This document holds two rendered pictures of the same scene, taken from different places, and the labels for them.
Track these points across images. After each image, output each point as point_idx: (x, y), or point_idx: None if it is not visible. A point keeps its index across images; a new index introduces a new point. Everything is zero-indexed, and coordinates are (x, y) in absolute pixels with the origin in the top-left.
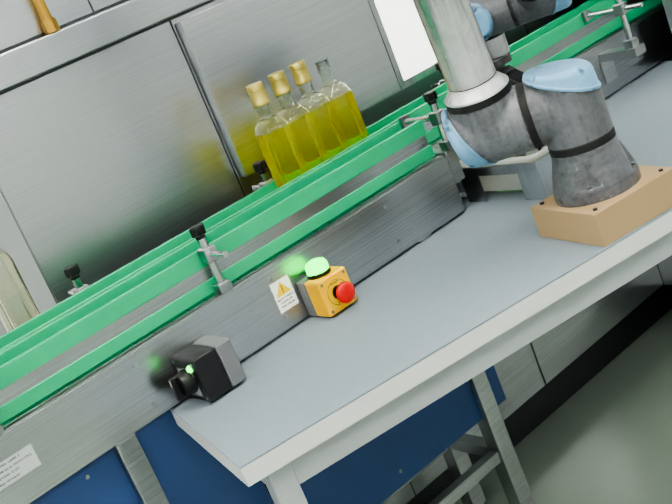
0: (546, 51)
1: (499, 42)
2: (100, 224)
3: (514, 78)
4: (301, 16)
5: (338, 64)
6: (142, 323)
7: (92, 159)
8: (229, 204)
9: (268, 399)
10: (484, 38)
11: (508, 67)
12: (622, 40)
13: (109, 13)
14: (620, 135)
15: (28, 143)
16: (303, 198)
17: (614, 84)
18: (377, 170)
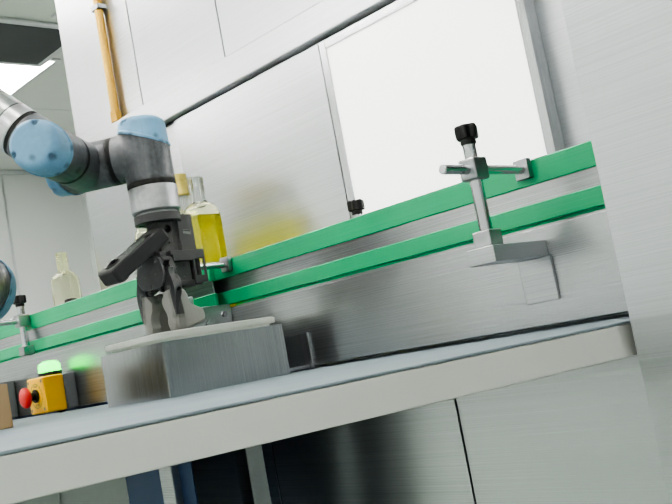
0: (436, 218)
1: (131, 196)
2: (129, 277)
3: (130, 246)
4: (262, 123)
5: (288, 181)
6: (0, 352)
7: (131, 225)
8: None
9: None
10: (53, 190)
11: (153, 230)
12: (590, 229)
13: (140, 110)
14: (265, 381)
15: (104, 203)
16: (80, 305)
17: (551, 310)
18: (133, 304)
